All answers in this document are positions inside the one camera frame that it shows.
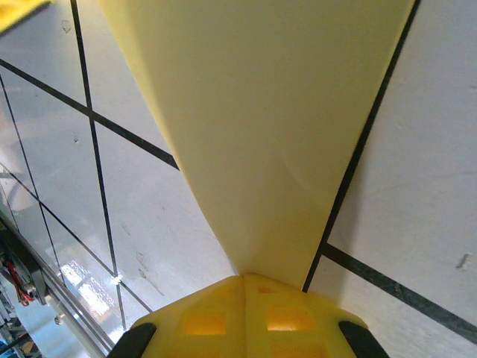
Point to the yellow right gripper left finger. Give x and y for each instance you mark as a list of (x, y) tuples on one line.
[(201, 324)]

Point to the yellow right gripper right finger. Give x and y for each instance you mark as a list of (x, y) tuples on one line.
[(290, 324)]

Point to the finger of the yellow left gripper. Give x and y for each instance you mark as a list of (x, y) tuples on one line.
[(15, 9)]

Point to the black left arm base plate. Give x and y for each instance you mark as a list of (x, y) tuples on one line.
[(35, 279)]

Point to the yellow cloth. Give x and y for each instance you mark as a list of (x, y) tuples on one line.
[(261, 112)]

